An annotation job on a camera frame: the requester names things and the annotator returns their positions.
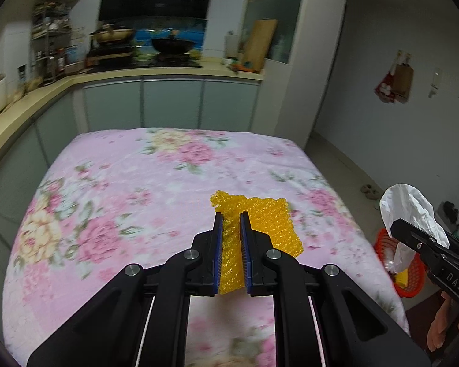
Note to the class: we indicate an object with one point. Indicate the yellow foam fruit net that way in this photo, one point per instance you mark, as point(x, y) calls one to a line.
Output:
point(402, 277)
point(267, 225)

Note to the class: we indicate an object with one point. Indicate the red plastic mesh basket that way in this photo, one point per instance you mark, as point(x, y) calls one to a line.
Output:
point(413, 288)

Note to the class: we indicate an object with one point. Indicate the gas stove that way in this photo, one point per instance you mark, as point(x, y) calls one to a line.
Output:
point(168, 61)

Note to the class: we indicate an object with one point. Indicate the pink floral blanket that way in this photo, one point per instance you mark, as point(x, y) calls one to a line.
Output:
point(137, 198)

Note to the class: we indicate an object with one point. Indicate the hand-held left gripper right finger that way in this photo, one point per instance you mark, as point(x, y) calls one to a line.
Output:
point(245, 260)

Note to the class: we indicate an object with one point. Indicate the red hanging bag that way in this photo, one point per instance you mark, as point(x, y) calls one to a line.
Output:
point(385, 88)

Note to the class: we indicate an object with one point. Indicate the frosted glass window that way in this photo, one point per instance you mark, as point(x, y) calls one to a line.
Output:
point(271, 11)

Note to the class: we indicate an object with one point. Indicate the pair of beige slippers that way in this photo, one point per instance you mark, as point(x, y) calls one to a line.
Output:
point(369, 191)

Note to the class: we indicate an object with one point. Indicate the black wok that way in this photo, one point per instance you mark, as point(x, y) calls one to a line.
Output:
point(174, 46)

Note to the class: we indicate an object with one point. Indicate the golden cooking pot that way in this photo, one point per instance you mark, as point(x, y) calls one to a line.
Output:
point(113, 34)

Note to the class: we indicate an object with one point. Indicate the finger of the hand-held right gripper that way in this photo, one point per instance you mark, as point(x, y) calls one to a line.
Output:
point(413, 235)

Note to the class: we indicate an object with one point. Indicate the clear plastic bottle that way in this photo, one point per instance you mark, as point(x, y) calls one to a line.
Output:
point(231, 46)

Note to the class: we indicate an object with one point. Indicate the white plastic bag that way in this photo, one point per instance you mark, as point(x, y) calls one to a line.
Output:
point(405, 202)

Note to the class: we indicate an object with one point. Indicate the blue scenic backsplash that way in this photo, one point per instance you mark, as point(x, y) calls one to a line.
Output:
point(145, 32)

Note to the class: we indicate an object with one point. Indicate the brown paper hanging bag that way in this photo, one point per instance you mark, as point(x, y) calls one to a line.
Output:
point(402, 82)

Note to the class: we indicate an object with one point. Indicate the wooden cutting board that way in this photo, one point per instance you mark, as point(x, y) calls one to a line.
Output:
point(260, 44)

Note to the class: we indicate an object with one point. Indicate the metal kitchen rack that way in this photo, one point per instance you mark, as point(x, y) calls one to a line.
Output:
point(53, 46)

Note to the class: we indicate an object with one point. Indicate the beige kitchen counter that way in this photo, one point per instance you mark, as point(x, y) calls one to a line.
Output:
point(99, 76)

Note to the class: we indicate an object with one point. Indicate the small orange kitchen item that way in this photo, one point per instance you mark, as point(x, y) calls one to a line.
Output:
point(244, 68)

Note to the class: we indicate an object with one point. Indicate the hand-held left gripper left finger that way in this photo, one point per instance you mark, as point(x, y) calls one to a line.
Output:
point(218, 260)

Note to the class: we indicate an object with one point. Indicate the person's right hand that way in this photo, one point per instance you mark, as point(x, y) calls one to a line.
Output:
point(441, 325)

